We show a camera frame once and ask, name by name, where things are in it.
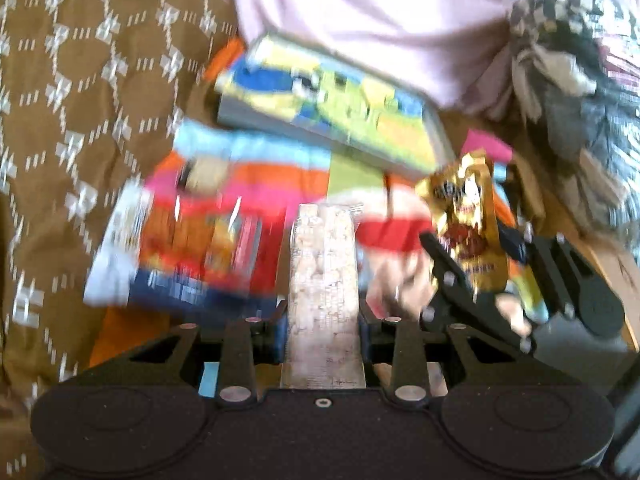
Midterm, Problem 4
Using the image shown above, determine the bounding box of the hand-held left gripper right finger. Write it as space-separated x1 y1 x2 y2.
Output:
358 304 532 407

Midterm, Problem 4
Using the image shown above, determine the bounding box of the grey tray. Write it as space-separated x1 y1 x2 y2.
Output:
215 32 456 176

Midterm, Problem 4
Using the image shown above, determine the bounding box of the black white checkered cloth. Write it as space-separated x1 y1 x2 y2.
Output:
509 0 640 53

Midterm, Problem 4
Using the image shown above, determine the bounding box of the red and blue snack packet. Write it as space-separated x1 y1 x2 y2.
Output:
82 177 283 311

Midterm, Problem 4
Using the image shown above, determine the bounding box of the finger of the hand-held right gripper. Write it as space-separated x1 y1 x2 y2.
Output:
496 225 585 320
419 232 537 357

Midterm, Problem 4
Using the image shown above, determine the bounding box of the brown patterned blanket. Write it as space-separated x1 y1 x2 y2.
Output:
0 0 506 480

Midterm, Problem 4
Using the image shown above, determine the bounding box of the gold snack packet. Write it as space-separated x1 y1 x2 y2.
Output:
415 147 511 293

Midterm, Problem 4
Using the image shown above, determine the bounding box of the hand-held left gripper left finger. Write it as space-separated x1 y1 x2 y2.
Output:
119 302 290 407

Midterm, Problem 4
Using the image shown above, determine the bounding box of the round beige cookie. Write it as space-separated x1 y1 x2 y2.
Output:
184 156 228 195

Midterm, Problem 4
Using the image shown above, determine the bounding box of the striped colourful towel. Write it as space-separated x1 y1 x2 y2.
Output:
90 37 551 396

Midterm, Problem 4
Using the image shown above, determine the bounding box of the pink bed sheet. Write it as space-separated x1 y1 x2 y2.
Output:
150 0 640 116

